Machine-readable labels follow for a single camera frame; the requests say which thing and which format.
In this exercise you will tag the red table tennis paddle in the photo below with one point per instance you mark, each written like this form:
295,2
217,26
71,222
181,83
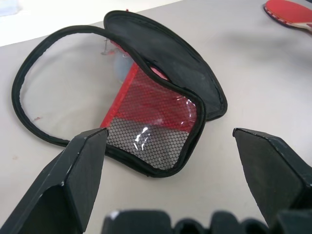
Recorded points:
287,12

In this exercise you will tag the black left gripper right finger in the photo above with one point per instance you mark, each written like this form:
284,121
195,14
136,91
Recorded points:
273,170

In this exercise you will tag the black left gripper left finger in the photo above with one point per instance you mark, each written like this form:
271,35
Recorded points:
61,182

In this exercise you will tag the black and red paddle case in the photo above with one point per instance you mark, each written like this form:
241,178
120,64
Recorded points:
182,61

